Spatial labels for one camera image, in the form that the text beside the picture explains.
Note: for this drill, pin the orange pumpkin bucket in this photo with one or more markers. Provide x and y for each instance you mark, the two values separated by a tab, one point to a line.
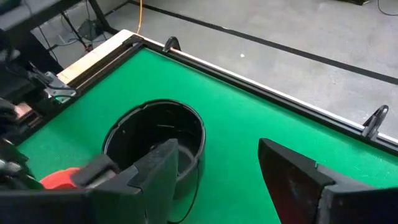
59	180

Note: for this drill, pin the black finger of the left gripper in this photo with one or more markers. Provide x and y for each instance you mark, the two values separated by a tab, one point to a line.
93	171

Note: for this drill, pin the black plastic bucket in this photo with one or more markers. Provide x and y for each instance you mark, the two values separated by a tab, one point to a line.
149	130

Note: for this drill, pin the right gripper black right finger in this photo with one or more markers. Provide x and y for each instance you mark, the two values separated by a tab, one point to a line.
295	193

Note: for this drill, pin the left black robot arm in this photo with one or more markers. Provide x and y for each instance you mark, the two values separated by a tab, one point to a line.
18	84

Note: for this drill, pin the black table edge clamp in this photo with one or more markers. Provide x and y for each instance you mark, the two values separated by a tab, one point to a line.
376	121
171	43

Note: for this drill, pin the black table frame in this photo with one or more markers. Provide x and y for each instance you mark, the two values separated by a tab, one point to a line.
280	99

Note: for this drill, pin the black power box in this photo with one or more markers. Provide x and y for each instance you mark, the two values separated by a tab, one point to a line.
90	29

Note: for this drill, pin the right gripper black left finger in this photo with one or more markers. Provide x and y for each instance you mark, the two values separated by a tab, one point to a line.
149	193

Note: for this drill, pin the green table mat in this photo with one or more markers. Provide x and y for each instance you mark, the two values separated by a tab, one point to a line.
248	109

